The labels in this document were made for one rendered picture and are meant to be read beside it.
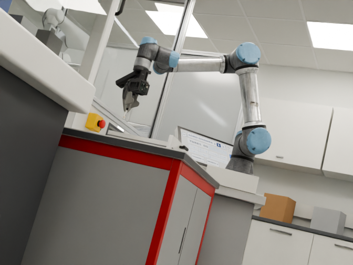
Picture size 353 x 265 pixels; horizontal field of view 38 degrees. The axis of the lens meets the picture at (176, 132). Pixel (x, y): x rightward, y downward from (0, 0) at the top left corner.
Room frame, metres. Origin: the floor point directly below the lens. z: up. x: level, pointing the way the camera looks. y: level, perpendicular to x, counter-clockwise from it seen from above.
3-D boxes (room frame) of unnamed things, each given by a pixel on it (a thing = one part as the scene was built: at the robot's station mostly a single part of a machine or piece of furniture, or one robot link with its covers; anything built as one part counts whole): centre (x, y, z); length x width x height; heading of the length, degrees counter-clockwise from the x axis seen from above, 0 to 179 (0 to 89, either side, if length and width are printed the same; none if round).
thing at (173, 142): (2.50, -0.03, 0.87); 0.29 x 0.02 x 0.11; 161
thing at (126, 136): (2.56, 0.17, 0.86); 0.40 x 0.26 x 0.06; 71
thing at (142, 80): (2.27, 0.23, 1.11); 0.09 x 0.08 x 0.12; 53
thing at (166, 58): (2.31, 0.14, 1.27); 0.11 x 0.11 x 0.08; 10
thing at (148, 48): (2.28, 0.23, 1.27); 0.09 x 0.08 x 0.11; 100
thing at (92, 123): (2.28, 0.37, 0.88); 0.07 x 0.05 x 0.07; 161
